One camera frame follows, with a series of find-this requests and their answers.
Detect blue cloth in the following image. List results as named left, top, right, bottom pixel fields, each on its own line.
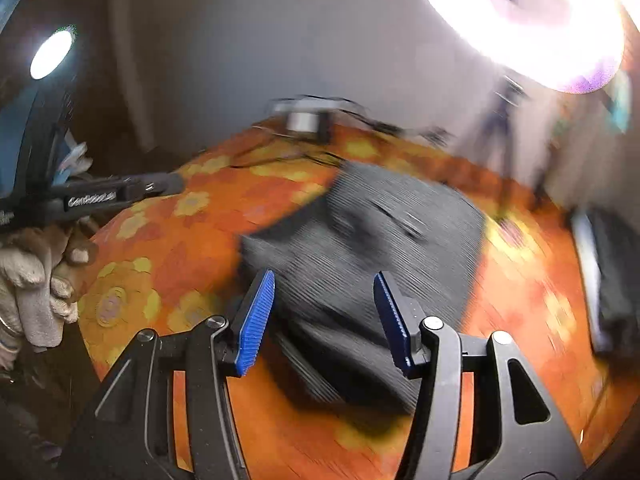
left=0, top=105, right=26, bottom=198

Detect white clip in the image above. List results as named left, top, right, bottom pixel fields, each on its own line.
left=56, top=141, right=94, bottom=180

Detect orange floral bed sheet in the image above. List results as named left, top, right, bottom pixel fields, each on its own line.
left=77, top=120, right=626, bottom=480

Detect white gooseneck lamp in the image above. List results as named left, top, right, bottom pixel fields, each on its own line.
left=28, top=28, right=76, bottom=82

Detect ring light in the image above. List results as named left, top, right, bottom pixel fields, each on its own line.
left=407, top=0, right=628, bottom=96

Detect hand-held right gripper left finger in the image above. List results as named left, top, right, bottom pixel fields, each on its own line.
left=65, top=269, right=277, bottom=480

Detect person's left hand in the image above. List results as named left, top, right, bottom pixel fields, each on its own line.
left=0, top=224, right=99, bottom=357

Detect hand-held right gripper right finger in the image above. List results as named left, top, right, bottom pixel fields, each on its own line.
left=372, top=270, right=587, bottom=480

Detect small black tripod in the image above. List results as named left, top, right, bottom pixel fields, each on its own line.
left=465, top=76, right=527, bottom=181

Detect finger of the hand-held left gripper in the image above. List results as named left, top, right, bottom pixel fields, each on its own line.
left=122, top=172, right=186, bottom=201

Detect grey pants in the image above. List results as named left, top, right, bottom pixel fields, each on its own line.
left=240, top=160, right=488, bottom=413

